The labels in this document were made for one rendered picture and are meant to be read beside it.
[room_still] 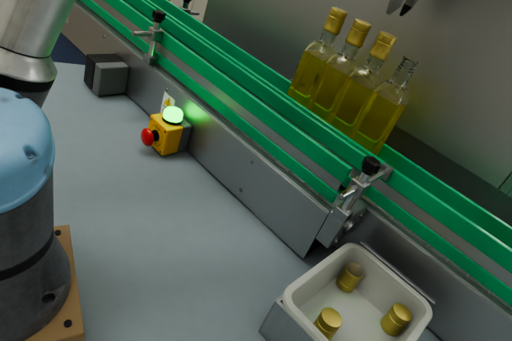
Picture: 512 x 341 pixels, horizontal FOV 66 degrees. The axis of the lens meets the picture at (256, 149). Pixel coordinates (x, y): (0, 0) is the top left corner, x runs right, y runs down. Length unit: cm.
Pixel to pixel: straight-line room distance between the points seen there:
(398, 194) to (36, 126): 60
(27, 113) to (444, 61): 73
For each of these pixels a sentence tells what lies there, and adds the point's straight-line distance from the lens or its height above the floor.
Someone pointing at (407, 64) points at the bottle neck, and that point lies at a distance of 75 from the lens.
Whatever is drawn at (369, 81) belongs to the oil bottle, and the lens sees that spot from 77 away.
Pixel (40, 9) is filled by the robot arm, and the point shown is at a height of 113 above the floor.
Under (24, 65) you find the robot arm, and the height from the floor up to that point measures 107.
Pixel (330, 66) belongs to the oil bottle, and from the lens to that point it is 81.
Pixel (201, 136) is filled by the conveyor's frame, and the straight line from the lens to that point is 90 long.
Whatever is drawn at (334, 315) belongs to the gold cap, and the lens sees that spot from 66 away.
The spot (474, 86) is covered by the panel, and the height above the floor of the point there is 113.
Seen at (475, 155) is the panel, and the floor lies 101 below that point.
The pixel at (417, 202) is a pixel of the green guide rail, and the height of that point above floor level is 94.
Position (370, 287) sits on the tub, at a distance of 77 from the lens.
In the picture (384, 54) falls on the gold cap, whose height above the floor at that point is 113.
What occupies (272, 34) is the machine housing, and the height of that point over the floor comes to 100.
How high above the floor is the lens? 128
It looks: 30 degrees down
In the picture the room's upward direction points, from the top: 21 degrees clockwise
